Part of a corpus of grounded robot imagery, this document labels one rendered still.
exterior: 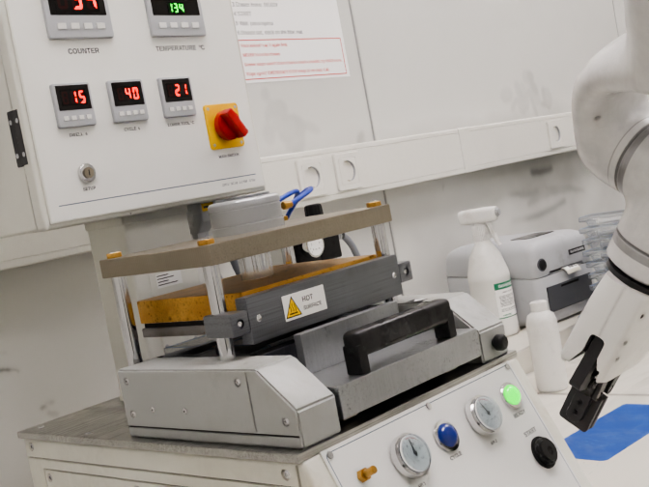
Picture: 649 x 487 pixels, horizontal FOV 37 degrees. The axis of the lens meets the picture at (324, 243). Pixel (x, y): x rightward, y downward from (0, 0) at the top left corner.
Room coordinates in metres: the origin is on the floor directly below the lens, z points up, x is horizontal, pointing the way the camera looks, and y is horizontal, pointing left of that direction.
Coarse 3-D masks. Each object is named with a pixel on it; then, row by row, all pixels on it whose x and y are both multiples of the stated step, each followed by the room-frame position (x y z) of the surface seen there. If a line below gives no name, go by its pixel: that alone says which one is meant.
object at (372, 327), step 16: (432, 304) 0.94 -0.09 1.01; (448, 304) 0.96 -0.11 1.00; (384, 320) 0.89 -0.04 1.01; (400, 320) 0.90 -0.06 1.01; (416, 320) 0.92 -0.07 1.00; (432, 320) 0.94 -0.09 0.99; (448, 320) 0.96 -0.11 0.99; (352, 336) 0.86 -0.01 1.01; (368, 336) 0.87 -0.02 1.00; (384, 336) 0.88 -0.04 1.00; (400, 336) 0.90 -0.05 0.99; (448, 336) 0.96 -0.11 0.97; (352, 352) 0.86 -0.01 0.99; (368, 352) 0.87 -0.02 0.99; (352, 368) 0.86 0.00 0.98; (368, 368) 0.86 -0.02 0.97
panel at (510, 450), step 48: (480, 384) 0.97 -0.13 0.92; (384, 432) 0.85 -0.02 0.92; (432, 432) 0.89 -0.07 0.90; (528, 432) 0.97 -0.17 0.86; (336, 480) 0.79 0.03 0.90; (384, 480) 0.82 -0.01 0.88; (432, 480) 0.86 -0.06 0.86; (480, 480) 0.89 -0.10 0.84; (528, 480) 0.93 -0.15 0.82; (576, 480) 0.97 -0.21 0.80
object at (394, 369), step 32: (352, 320) 0.96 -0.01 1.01; (320, 352) 0.92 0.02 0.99; (384, 352) 0.95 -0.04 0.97; (416, 352) 0.92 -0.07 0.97; (448, 352) 0.95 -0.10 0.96; (480, 352) 0.99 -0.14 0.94; (352, 384) 0.84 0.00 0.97; (384, 384) 0.87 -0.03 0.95; (416, 384) 0.91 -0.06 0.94; (352, 416) 0.87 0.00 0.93
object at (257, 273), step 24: (240, 264) 1.03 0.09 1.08; (264, 264) 1.03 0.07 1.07; (288, 264) 1.15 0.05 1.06; (312, 264) 1.08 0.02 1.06; (336, 264) 1.02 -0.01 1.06; (192, 288) 1.06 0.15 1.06; (240, 288) 0.95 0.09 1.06; (264, 288) 0.93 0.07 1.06; (144, 312) 1.02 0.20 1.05; (168, 312) 0.99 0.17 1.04; (192, 312) 0.96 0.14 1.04; (144, 336) 1.03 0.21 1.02
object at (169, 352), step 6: (240, 336) 1.03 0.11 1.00; (210, 342) 1.00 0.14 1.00; (216, 342) 1.01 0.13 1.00; (168, 348) 1.02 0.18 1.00; (174, 348) 1.04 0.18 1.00; (180, 348) 1.00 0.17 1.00; (186, 348) 1.00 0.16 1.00; (192, 348) 0.99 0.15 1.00; (198, 348) 0.99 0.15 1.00; (204, 348) 1.00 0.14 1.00; (210, 348) 1.00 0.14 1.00; (168, 354) 1.02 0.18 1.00; (174, 354) 1.01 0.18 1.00; (180, 354) 1.00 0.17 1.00; (186, 354) 1.00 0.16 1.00; (192, 354) 0.99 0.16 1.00; (198, 354) 0.99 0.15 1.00
